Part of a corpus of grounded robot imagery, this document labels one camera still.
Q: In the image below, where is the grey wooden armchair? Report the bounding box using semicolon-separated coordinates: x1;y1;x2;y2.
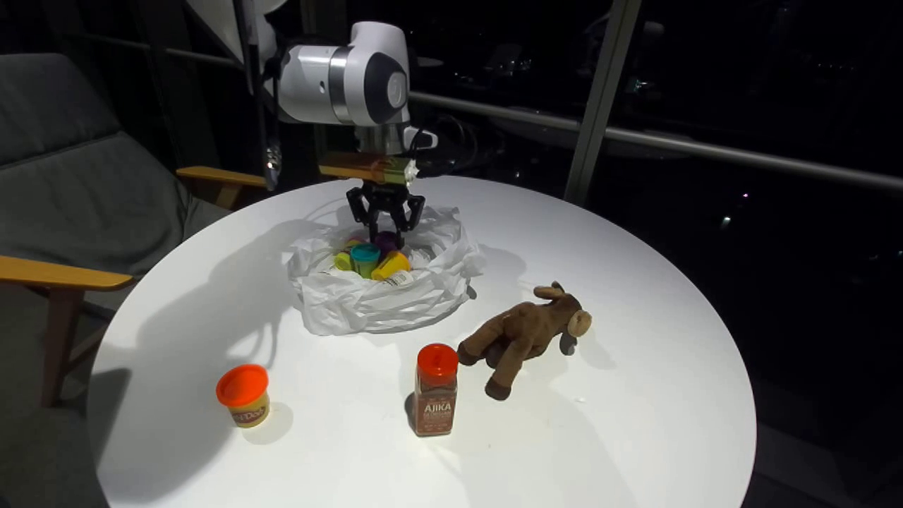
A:
0;53;265;405

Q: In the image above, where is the brown plush moose toy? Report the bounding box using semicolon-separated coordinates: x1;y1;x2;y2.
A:
457;283;594;401

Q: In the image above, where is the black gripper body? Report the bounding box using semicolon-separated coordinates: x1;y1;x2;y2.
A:
361;181;413;218

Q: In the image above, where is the purple lid play-doh tub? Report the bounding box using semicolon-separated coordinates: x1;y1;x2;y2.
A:
379;238;402;257

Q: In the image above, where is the teal lid play-doh tub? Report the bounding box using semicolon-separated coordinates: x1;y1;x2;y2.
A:
347;242;382;276

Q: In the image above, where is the white plastic bag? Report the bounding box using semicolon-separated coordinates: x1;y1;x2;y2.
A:
283;201;485;336

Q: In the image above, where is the orange lid play-doh tub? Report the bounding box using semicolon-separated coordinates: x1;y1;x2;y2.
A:
214;365;272;428

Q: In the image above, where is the magenta lid play-doh tub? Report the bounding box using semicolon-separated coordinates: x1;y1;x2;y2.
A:
333;252;354;271

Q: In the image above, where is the spice jar red lid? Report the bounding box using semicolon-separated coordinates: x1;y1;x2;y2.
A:
413;345;457;436

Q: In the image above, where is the yellow lid play-doh tub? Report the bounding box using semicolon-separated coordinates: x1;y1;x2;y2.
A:
371;252;413;280

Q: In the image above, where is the metal window railing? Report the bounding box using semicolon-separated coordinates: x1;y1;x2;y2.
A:
159;0;903;206

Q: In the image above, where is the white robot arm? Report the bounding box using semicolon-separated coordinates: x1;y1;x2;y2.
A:
186;0;418;185

